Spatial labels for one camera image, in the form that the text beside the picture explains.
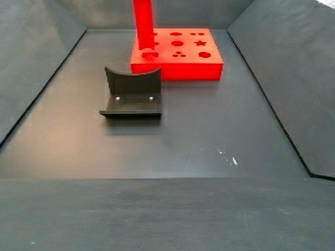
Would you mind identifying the red arch peg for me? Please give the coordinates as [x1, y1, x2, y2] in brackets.
[134, 0, 158, 61]

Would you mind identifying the black curved holder stand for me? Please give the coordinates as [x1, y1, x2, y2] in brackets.
[101, 68, 163, 118]

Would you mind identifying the red shape sorter box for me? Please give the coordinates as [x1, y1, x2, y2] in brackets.
[130, 28, 225, 80]

